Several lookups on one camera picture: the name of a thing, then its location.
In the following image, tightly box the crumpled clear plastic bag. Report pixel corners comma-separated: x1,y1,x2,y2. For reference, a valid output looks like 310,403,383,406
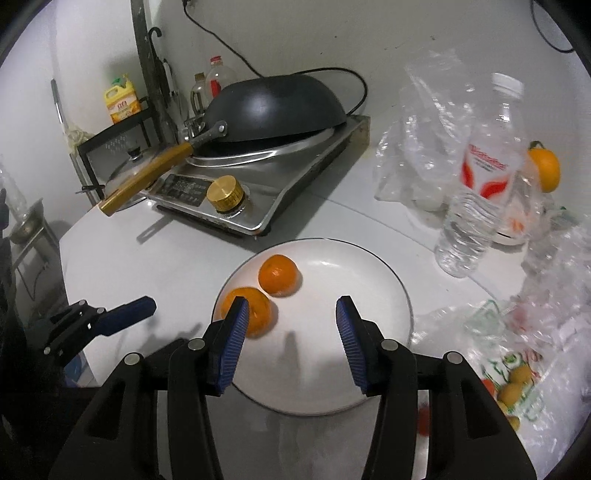
508,208,590,348

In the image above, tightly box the small yellow kumquat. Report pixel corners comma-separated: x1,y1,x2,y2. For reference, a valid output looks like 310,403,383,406
509,363,533,386
506,415,521,431
497,383,523,408

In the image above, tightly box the black cooker power cable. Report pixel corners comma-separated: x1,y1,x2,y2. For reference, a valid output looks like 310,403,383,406
181,0,370,116

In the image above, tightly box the black metal rack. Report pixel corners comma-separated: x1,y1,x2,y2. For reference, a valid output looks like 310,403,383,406
76,97,162,204

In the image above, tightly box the steel pot lid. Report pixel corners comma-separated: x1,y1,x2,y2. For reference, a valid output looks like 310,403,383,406
104,146,163,197

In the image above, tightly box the mandarin orange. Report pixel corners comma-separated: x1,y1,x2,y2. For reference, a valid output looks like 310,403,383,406
220,286,274,339
257,254,298,296

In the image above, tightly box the red cherry tomato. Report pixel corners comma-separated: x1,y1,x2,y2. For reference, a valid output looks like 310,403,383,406
482,379,497,397

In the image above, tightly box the yellow detergent bottle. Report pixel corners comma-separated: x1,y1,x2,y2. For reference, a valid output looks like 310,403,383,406
103,75,141,124

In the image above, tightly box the dark oil bottle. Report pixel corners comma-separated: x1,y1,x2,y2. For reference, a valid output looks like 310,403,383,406
189,72,209,116

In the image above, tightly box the white round plate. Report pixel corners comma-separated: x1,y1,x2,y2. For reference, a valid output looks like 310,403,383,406
211,238,413,416

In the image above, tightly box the red tomato in bag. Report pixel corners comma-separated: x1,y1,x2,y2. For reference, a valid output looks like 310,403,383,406
510,306,532,332

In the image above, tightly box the red label sauce bottle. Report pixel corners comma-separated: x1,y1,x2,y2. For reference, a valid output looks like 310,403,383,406
205,56,238,99

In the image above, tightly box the large orange with leaf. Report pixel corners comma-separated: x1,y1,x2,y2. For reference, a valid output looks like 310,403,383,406
528,140,561,193

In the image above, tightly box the printed plastic fruit bag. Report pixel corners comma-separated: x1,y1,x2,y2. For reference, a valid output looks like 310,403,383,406
407,299,583,476

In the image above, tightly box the silver induction cooker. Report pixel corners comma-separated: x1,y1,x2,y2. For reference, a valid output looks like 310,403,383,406
143,115,370,236

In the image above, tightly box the clear plastic water bottle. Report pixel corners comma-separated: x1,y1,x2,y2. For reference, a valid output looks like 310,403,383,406
434,73,527,278

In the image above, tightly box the black wok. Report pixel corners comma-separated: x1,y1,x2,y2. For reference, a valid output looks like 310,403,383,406
98,74,348,217

